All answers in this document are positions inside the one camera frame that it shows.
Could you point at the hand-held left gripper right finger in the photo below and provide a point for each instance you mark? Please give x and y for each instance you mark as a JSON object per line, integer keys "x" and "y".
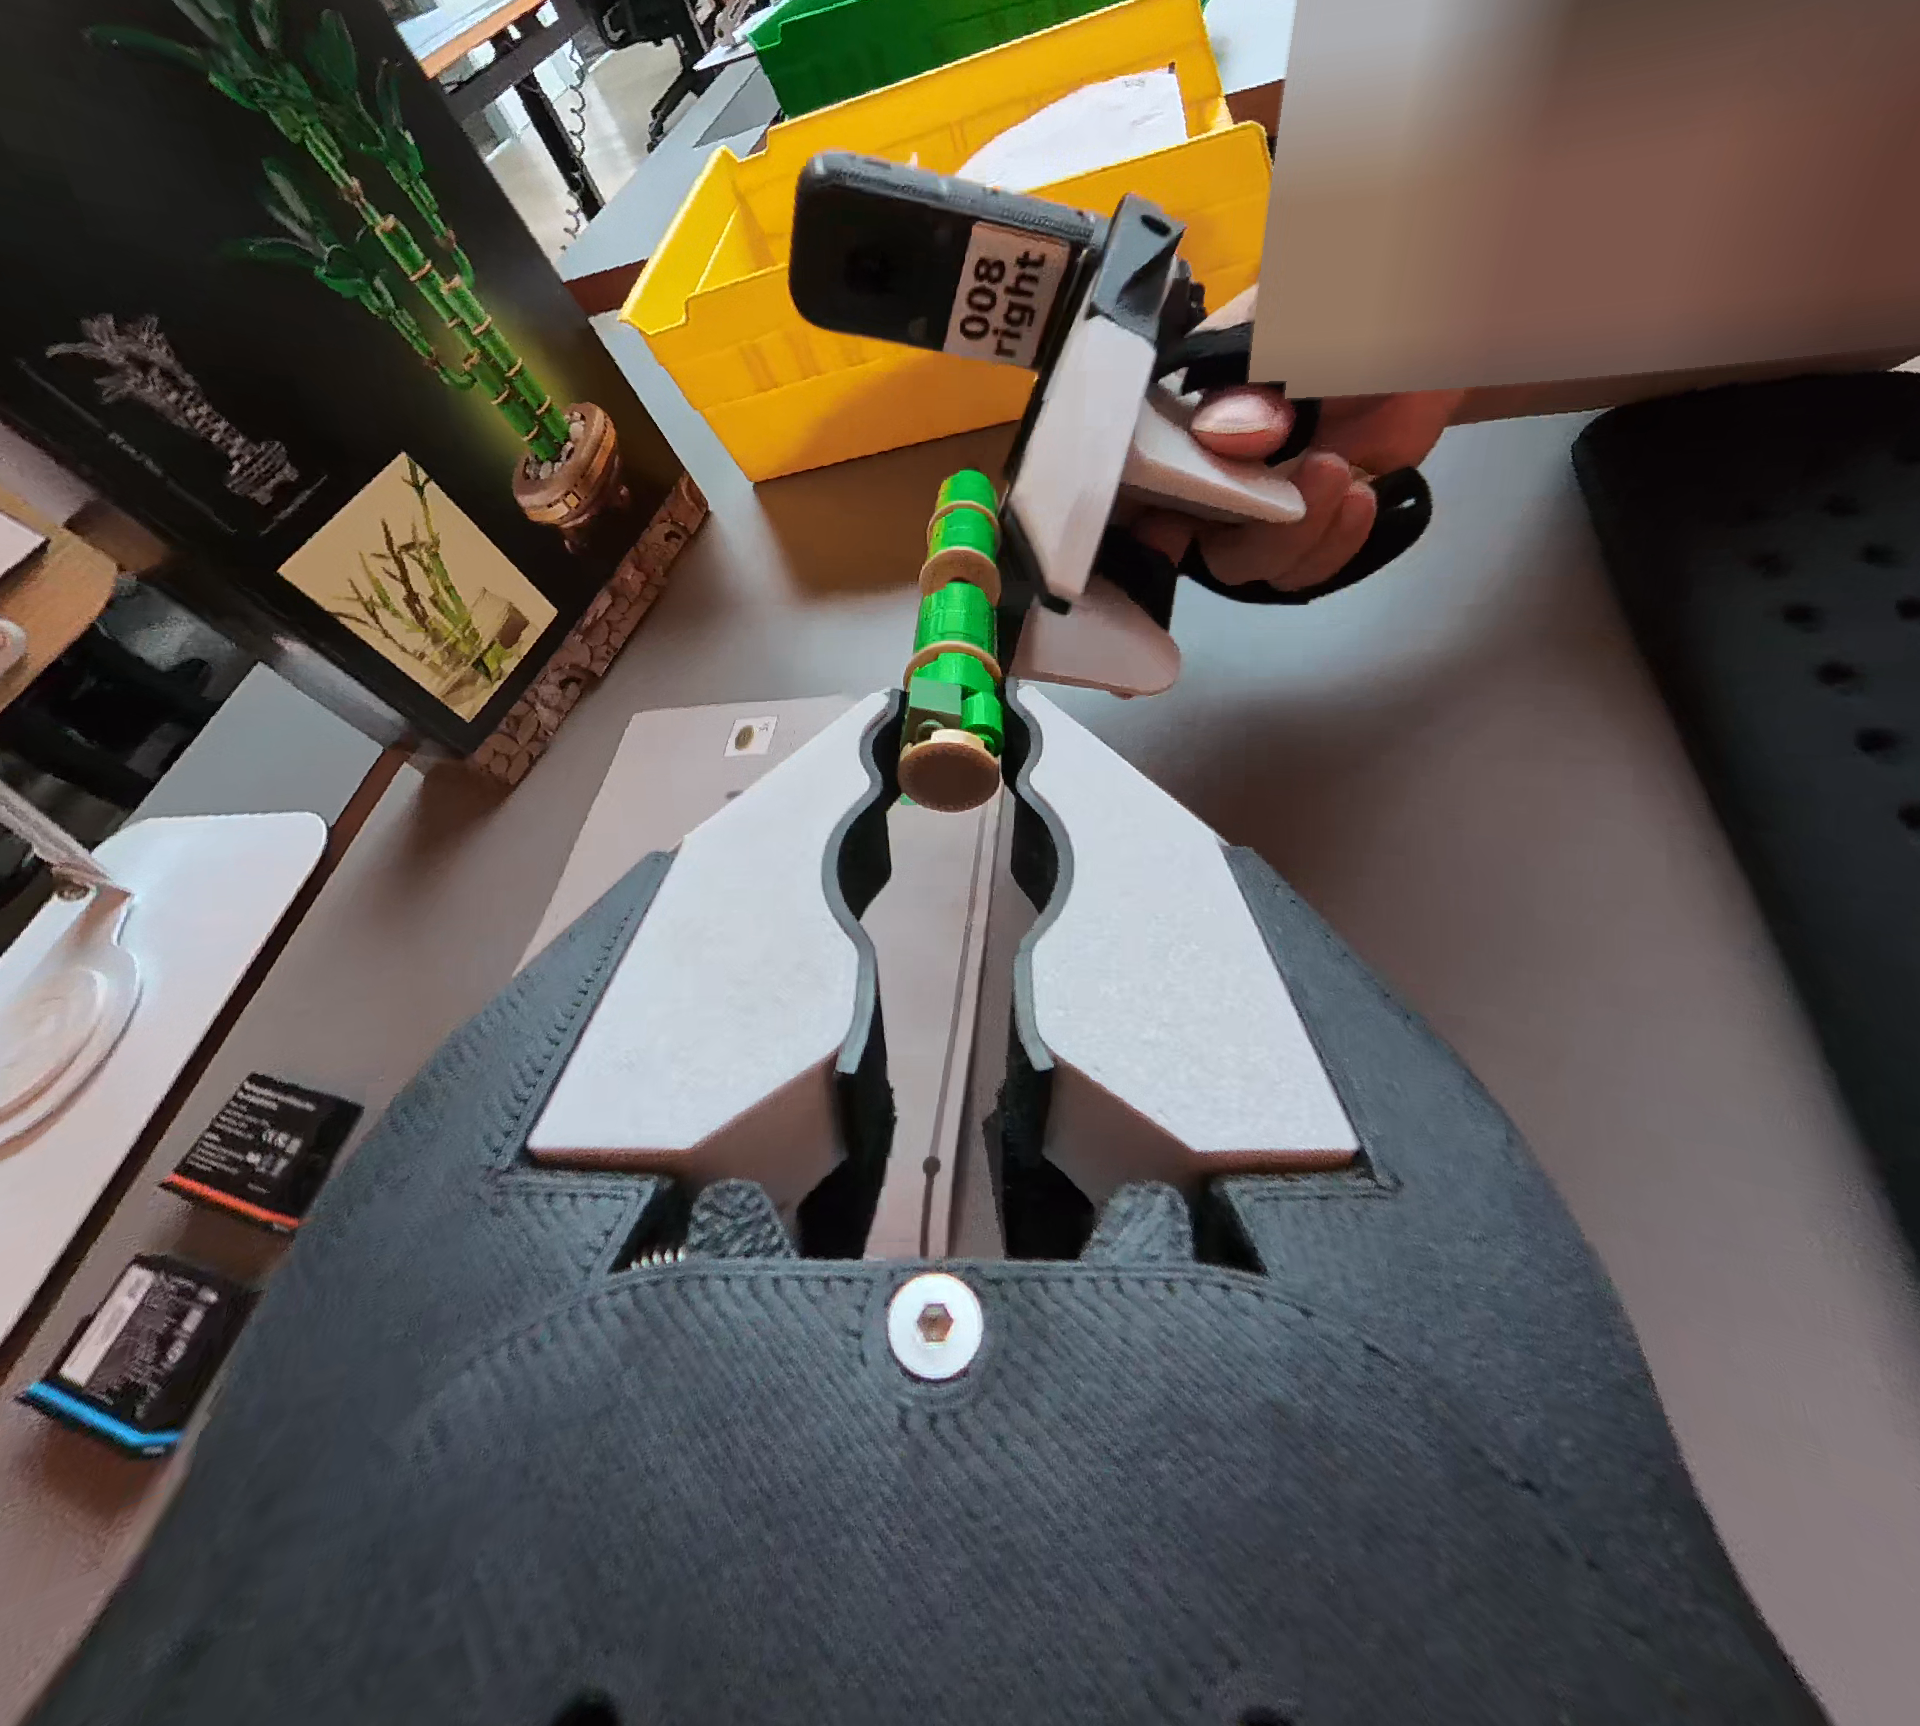
{"x": 1185, "y": 1008}

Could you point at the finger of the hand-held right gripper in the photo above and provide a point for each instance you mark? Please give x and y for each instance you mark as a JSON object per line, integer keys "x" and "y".
{"x": 1071, "y": 465}
{"x": 1109, "y": 654}

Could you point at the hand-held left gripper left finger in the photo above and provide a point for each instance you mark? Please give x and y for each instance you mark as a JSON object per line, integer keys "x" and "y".
{"x": 704, "y": 1008}

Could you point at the green toy bamboo stalk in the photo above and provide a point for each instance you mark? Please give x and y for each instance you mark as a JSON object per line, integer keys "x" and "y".
{"x": 952, "y": 625}

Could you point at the person's right hand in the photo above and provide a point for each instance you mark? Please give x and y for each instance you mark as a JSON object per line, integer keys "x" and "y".
{"x": 1328, "y": 511}

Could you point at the yellow storage bin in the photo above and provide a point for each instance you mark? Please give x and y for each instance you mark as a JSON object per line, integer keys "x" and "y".
{"x": 841, "y": 406}

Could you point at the white paper sheet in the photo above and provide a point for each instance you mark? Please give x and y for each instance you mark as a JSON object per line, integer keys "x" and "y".
{"x": 1093, "y": 130}

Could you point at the wooden office table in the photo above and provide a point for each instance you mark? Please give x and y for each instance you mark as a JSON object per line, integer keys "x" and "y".
{"x": 495, "y": 10}

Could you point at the black battery orange edge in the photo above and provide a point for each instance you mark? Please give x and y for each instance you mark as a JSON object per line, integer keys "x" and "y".
{"x": 264, "y": 1149}

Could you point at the black toy set box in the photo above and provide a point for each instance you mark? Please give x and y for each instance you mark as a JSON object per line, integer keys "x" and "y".
{"x": 226, "y": 257}

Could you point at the black perforated mat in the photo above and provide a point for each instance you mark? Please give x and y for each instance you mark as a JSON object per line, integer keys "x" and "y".
{"x": 1768, "y": 646}

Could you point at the black battery blue edge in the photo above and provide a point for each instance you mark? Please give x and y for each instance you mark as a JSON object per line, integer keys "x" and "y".
{"x": 135, "y": 1350}

